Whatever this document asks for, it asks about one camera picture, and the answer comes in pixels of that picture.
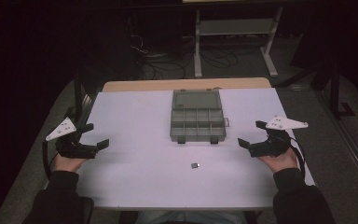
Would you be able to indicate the grey plastic compartment box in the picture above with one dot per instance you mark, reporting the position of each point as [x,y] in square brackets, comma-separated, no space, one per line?
[197,124]

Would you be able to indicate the white metal desk frame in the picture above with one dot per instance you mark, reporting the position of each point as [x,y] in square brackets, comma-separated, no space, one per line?
[236,28]

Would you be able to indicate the person's left hand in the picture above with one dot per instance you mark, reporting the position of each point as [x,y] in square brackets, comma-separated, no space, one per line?
[68,164]

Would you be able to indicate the black metal stand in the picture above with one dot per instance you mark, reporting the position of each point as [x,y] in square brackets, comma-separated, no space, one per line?
[335,93]
[78,99]

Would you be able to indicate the small metal part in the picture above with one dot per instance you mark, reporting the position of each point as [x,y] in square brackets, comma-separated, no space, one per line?
[195,165]

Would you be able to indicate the white table mat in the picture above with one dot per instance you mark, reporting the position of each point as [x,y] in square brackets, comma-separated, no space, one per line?
[143,174]

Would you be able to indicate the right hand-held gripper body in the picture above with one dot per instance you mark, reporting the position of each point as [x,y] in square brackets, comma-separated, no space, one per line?
[273,146]

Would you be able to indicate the person's right hand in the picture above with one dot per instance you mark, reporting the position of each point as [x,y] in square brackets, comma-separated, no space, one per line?
[281,163]

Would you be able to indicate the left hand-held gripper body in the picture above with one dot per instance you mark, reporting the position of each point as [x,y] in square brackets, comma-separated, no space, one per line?
[74,151]

